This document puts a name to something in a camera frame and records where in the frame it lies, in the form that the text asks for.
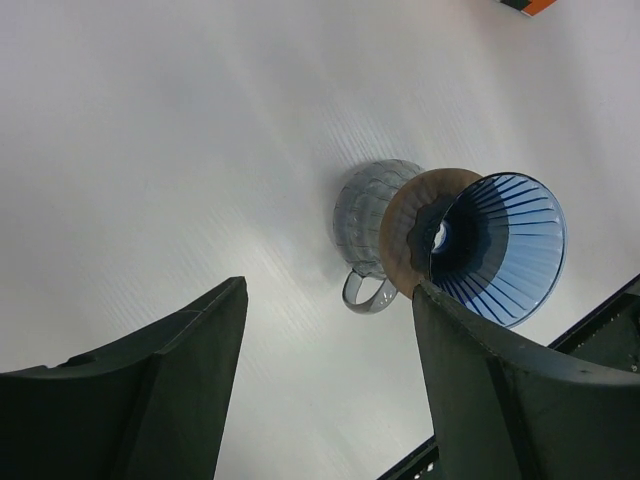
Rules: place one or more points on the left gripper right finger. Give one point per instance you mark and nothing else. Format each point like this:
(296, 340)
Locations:
(525, 400)

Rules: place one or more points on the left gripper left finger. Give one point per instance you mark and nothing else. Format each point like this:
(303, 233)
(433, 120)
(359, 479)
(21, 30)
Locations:
(150, 405)

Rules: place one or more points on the blue glass dripper cone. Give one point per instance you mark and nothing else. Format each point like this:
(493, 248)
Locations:
(498, 247)

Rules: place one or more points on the orange coffee filter box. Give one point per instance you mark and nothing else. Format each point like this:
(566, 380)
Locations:
(529, 8)

